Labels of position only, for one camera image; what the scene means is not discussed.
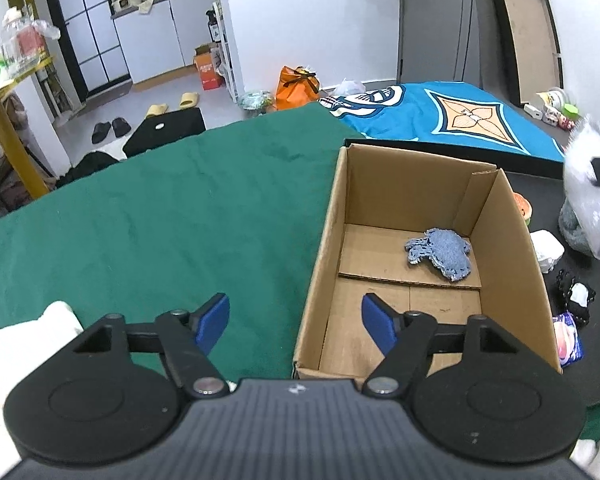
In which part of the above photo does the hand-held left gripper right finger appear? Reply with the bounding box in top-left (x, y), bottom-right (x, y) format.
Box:
top-left (361, 292), bottom-right (523, 401)

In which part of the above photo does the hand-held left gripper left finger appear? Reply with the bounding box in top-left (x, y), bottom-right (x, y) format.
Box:
top-left (72, 292), bottom-right (231, 401)

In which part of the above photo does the white translucent plastic bag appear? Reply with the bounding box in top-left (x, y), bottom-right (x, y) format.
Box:
top-left (559, 114), bottom-right (600, 266)

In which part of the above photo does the burger plush toy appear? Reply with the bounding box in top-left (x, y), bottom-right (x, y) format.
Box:
top-left (512, 192), bottom-right (534, 226)

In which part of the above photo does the white soft cloth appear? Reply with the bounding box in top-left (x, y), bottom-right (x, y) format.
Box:
top-left (530, 230), bottom-right (566, 274)

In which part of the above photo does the blue knitted cloth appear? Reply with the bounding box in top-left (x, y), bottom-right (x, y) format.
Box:
top-left (404, 228), bottom-right (473, 283)

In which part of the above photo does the white cup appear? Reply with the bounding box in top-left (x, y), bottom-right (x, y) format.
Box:
top-left (537, 87), bottom-right (568, 111)

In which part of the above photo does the green blanket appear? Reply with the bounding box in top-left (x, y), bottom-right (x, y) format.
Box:
top-left (0, 101), bottom-right (600, 443)

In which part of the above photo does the black framed board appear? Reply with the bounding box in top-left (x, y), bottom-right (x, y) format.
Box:
top-left (485, 0), bottom-right (566, 107)

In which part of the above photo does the blue printed blanket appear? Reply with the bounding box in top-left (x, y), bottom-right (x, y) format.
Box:
top-left (320, 81), bottom-right (566, 163)

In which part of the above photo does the black cloth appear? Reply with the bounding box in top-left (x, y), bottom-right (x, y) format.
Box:
top-left (55, 150), bottom-right (121, 188)

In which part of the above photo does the grey wardrobe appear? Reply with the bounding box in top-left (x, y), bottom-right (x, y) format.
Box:
top-left (397, 0), bottom-right (483, 86)

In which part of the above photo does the orange bag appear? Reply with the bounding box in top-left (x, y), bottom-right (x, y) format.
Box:
top-left (274, 65), bottom-right (322, 112)

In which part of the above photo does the red cardboard box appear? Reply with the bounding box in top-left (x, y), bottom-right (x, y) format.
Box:
top-left (194, 44), bottom-right (226, 92)

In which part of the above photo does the white bedding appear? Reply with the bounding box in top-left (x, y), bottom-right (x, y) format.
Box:
top-left (572, 437), bottom-right (600, 480)

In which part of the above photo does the yellow table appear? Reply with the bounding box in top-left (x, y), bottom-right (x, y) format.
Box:
top-left (0, 55), bottom-right (56, 198)

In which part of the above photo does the white kitchen cabinet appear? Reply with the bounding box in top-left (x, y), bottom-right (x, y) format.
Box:
top-left (111, 0), bottom-right (231, 86)

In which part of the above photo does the black framed sliding door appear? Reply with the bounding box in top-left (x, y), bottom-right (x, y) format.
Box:
top-left (45, 0), bottom-right (133, 96)

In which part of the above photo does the clear plastic jar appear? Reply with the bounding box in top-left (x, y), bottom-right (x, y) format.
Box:
top-left (0, 6), bottom-right (46, 73)

